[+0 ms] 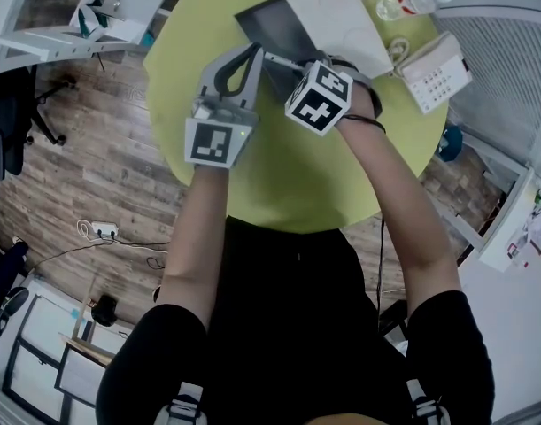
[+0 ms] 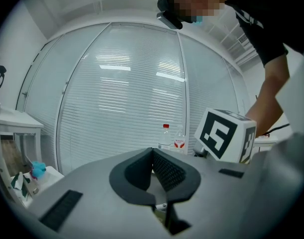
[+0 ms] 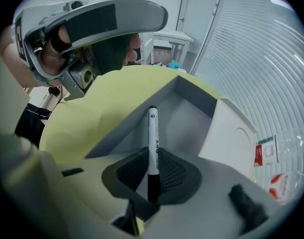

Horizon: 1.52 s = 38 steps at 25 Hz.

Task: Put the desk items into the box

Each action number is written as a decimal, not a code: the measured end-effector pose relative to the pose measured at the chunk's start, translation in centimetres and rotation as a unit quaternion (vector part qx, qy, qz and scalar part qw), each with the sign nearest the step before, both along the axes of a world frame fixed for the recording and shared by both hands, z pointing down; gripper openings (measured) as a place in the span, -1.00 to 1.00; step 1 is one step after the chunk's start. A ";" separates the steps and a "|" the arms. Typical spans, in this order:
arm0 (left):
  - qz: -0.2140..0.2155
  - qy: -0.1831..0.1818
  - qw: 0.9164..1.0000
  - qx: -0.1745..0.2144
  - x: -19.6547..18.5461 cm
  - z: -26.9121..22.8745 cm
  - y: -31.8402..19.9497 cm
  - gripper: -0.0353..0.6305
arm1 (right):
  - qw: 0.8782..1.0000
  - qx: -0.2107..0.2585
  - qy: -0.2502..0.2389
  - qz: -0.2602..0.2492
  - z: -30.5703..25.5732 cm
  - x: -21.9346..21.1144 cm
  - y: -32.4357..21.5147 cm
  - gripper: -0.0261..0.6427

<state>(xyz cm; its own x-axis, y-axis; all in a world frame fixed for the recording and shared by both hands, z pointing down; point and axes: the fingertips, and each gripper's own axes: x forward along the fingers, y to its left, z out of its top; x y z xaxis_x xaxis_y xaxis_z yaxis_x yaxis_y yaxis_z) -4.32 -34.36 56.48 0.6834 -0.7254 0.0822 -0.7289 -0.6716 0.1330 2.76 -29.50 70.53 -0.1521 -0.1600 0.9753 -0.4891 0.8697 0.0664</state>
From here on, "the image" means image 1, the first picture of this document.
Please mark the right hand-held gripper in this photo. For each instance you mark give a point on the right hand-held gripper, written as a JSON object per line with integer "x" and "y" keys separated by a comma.
{"x": 319, "y": 104}

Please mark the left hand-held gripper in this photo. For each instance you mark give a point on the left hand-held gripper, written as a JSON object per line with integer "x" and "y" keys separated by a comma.
{"x": 208, "y": 144}

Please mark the person's left forearm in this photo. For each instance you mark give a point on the person's left forearm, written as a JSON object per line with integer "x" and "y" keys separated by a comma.
{"x": 195, "y": 246}

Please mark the person's right forearm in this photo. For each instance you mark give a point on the person's right forearm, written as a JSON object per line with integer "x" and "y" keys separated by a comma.
{"x": 403, "y": 219}

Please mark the white box lid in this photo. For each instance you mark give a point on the white box lid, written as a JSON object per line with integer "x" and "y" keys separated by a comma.
{"x": 336, "y": 16}

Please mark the black office chair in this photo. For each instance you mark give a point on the black office chair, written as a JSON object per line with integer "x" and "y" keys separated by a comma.
{"x": 9, "y": 122}

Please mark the round green table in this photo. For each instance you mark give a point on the round green table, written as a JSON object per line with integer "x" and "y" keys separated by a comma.
{"x": 288, "y": 180}

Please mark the white desk telephone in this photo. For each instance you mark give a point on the white desk telephone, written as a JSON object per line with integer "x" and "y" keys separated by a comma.
{"x": 434, "y": 78}

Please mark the teal bag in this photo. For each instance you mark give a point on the teal bag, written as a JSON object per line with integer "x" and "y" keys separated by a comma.
{"x": 450, "y": 142}

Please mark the white power strip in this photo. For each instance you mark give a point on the white power strip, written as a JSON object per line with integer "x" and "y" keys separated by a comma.
{"x": 105, "y": 229}

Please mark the person's black shirt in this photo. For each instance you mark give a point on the person's black shirt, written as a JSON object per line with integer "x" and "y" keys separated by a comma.
{"x": 296, "y": 334}

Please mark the small black bag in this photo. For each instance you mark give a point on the small black bag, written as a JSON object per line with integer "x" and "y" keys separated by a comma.
{"x": 105, "y": 310}

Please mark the white shelf unit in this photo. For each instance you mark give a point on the white shelf unit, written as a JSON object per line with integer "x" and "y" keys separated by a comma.
{"x": 504, "y": 233}

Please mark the white plastic bag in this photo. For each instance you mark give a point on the white plastic bag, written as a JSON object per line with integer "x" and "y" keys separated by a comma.
{"x": 540, "y": 230}

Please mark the wooden table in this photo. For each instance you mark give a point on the wooden table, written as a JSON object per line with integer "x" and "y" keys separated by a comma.
{"x": 88, "y": 348}

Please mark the black framed white cabinet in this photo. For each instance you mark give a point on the black framed white cabinet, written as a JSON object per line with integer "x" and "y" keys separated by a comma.
{"x": 35, "y": 361}

